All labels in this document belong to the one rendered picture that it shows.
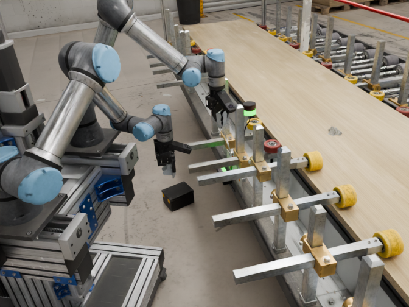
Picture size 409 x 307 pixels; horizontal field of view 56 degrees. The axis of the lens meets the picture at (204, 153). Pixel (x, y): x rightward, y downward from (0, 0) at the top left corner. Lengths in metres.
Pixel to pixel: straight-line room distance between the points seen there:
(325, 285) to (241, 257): 1.01
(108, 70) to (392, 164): 1.21
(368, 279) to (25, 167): 0.94
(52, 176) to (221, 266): 1.52
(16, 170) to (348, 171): 1.24
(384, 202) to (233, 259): 1.21
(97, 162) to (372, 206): 1.13
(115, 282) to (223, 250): 0.74
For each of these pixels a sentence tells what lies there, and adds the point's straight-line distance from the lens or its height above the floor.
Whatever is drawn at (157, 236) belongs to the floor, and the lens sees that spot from 2.71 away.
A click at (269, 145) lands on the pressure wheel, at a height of 0.90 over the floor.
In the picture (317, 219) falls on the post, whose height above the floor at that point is 1.08.
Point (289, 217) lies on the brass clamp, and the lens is 1.36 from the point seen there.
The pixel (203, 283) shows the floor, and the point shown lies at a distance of 2.39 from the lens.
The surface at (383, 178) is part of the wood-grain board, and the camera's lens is 1.70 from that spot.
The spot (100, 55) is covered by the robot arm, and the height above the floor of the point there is 1.50.
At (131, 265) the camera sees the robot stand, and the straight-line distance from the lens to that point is 2.27.
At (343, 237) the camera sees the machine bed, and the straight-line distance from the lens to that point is 1.52.
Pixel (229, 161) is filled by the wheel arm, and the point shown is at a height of 0.86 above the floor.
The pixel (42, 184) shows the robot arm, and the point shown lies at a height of 1.22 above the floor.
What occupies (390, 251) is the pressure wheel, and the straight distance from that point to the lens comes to 1.30.
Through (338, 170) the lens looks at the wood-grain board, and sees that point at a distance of 1.70.
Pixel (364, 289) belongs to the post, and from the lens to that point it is 1.01.
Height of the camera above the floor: 1.82
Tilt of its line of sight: 31 degrees down
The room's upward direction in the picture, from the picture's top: 4 degrees counter-clockwise
